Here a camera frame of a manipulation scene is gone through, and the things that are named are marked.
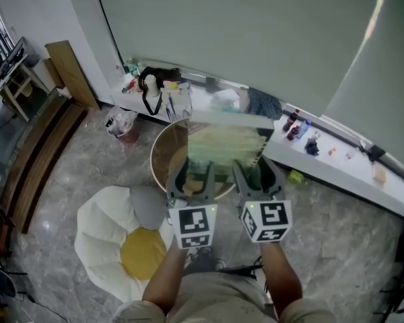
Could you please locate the person's left forearm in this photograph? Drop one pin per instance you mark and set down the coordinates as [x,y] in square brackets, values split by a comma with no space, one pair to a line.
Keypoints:
[165,278]

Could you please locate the green crumpled packet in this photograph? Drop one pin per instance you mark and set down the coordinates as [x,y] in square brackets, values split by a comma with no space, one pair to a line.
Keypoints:
[296,177]

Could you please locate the black monitor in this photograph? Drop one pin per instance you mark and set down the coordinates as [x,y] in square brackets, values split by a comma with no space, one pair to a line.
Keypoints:
[17,50]

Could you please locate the person's right forearm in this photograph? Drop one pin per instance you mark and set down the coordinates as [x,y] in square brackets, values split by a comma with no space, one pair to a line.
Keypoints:
[279,278]

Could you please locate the white wooden table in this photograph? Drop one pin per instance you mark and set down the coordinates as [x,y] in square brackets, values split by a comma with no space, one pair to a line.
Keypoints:
[17,79]

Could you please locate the cola bottle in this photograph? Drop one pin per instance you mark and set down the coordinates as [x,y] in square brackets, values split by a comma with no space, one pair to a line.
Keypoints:
[293,134]
[292,119]

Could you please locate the person's right sneaker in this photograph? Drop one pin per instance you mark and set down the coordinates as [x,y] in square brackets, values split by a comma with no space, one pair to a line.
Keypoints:
[221,264]

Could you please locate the white flower-shaped floor cushion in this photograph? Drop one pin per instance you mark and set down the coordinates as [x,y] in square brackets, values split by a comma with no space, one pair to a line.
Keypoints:
[101,234]

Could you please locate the small black box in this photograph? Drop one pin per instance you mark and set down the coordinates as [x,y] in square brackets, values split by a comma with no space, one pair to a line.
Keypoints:
[212,84]
[376,153]

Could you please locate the blue water bottle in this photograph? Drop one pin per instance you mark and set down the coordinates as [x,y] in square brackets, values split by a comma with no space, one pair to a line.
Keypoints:
[303,129]

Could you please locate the wooden platform steps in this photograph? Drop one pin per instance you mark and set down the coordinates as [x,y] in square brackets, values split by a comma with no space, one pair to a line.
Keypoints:
[40,153]

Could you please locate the black crumpled cloth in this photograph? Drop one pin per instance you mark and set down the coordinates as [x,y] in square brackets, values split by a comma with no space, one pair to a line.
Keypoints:
[312,146]

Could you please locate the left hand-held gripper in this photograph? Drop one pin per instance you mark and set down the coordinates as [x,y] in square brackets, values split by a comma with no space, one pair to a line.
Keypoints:
[193,220]

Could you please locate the grey roller blind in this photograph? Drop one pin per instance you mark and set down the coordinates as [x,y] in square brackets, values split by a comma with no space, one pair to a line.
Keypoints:
[390,79]
[222,29]

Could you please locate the wooden board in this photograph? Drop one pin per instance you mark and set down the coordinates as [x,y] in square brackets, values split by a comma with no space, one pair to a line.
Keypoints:
[72,76]

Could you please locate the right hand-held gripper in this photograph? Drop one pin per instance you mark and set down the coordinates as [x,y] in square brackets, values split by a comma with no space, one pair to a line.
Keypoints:
[269,217]

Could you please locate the white window sill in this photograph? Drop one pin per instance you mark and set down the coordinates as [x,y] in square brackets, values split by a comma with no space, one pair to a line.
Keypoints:
[340,173]

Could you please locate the plaid cloth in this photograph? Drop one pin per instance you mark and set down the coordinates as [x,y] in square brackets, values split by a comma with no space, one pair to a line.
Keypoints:
[262,103]

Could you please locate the person's beige shirt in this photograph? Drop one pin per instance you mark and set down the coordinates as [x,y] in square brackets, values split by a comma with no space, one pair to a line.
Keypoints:
[219,298]

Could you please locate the green snack packet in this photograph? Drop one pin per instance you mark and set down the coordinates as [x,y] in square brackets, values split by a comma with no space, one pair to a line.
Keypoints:
[222,143]

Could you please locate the red waste bin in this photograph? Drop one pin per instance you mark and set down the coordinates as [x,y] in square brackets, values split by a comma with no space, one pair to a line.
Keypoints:
[126,136]

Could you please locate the clear bottle green label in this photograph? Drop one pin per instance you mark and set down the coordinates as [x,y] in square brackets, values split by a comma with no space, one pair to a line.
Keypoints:
[132,66]

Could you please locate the small beige pouch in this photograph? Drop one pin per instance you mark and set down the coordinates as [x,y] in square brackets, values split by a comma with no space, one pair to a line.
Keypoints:
[380,173]

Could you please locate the white plastic bag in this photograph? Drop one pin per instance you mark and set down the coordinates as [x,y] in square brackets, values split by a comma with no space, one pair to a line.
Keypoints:
[224,101]

